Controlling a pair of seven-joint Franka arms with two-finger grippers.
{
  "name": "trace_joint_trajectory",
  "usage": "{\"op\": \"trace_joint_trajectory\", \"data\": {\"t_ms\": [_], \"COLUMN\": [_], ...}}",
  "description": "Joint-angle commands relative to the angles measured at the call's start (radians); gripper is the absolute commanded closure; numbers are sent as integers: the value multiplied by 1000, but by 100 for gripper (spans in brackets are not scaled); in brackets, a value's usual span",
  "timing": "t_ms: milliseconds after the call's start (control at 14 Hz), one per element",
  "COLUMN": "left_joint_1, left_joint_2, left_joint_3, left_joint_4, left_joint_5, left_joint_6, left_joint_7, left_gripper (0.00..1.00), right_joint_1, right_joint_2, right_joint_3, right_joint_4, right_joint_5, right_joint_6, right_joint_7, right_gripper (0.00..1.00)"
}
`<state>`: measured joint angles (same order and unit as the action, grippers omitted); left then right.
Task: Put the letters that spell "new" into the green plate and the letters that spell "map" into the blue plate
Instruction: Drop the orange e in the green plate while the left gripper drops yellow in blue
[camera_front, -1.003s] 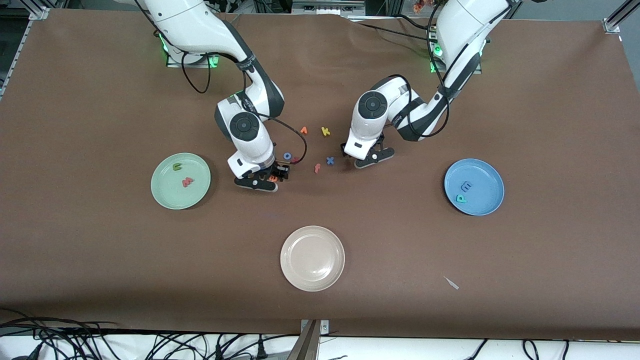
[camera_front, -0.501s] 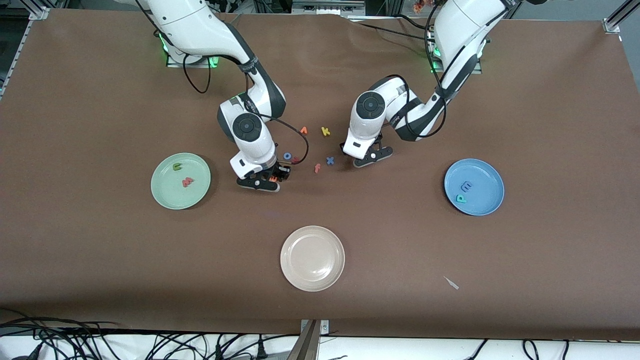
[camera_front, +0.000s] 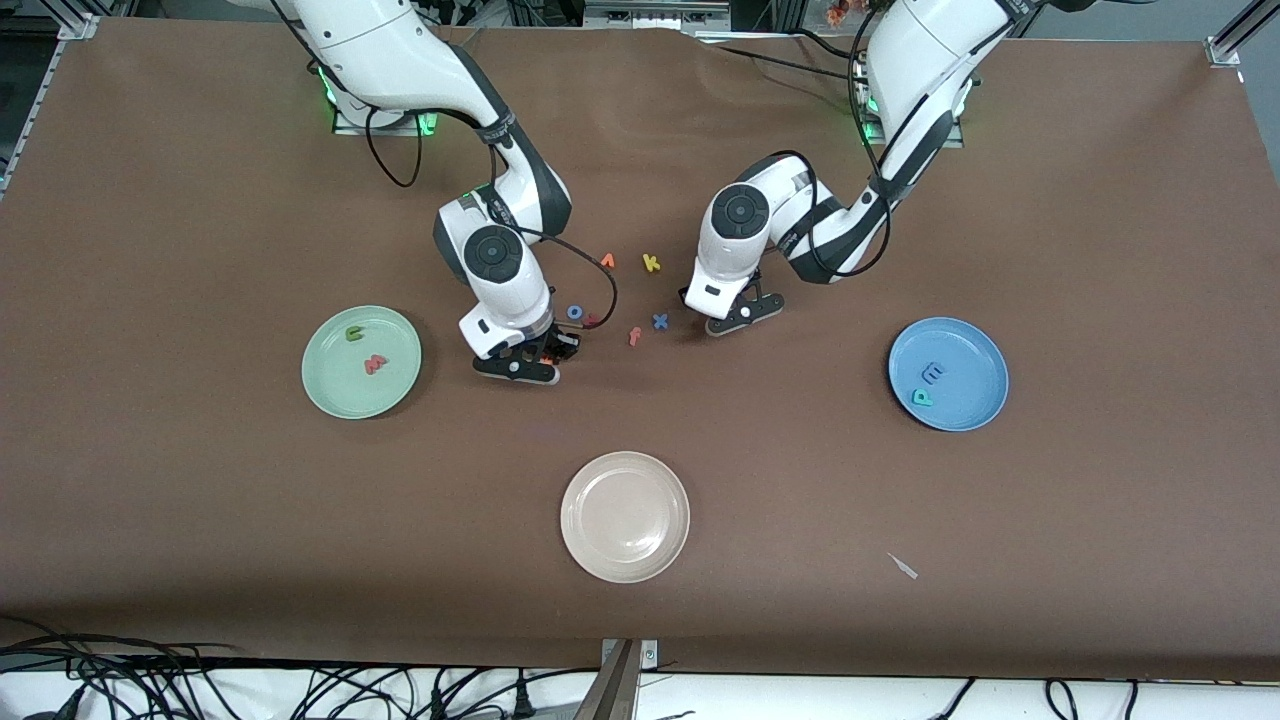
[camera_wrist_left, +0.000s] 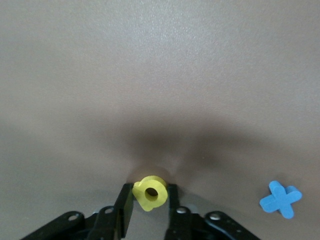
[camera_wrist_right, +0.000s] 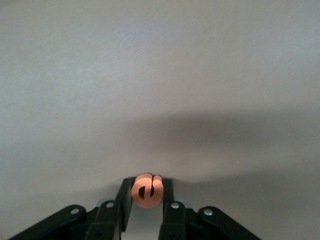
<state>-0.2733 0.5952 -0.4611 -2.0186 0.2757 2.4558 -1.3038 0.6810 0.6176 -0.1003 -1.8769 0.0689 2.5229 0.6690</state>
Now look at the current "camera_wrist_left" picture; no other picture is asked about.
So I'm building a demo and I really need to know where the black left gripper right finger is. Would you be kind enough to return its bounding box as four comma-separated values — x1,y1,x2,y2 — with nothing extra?
164,183,261,240

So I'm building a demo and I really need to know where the brown table cover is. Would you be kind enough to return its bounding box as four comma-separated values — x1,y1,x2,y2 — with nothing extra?
0,0,320,240

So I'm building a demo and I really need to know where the yellow letter o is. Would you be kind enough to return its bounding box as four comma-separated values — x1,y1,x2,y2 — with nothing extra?
131,175,168,212

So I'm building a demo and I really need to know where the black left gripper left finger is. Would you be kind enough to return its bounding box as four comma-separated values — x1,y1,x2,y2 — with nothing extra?
22,183,135,240

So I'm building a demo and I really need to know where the blue foam letter x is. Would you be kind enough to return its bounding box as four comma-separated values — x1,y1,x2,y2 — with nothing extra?
259,180,303,220

